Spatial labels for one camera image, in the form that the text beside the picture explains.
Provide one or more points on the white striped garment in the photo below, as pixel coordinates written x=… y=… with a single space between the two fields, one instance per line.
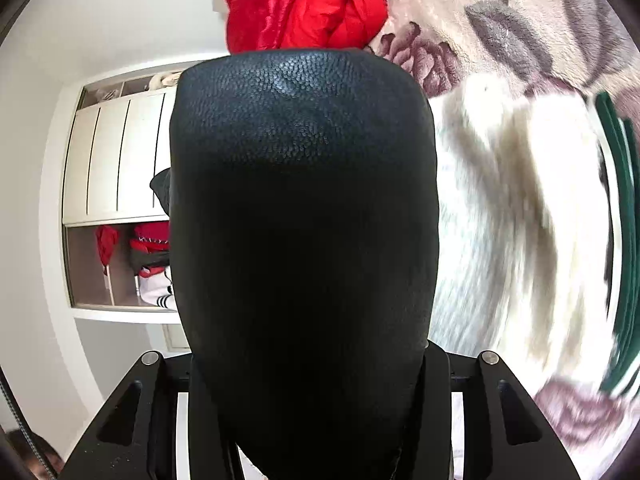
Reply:
x=157 y=290

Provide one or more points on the plain red garment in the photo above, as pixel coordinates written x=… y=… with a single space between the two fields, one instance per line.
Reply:
x=106 y=245

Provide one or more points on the folded green garment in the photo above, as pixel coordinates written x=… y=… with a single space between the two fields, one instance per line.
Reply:
x=627 y=260

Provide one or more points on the white wardrobe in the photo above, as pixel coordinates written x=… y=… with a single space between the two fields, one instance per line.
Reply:
x=105 y=160

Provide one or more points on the black leather jacket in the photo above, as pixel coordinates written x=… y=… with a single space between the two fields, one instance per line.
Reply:
x=300 y=235

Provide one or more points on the red quilt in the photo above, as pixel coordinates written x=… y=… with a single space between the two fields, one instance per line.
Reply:
x=300 y=5

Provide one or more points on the person's head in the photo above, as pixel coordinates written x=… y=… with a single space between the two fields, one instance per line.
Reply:
x=37 y=452

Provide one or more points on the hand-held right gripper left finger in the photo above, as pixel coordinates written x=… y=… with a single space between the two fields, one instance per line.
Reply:
x=170 y=375

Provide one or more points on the beige bundle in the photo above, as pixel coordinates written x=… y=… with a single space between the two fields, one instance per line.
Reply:
x=165 y=81

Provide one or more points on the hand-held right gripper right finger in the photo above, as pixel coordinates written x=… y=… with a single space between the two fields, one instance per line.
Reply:
x=435 y=385

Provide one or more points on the red coat with trim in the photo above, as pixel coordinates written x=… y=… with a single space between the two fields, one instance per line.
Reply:
x=150 y=240

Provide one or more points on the folded white fluffy sweater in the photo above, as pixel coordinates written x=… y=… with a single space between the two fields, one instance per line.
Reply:
x=500 y=210

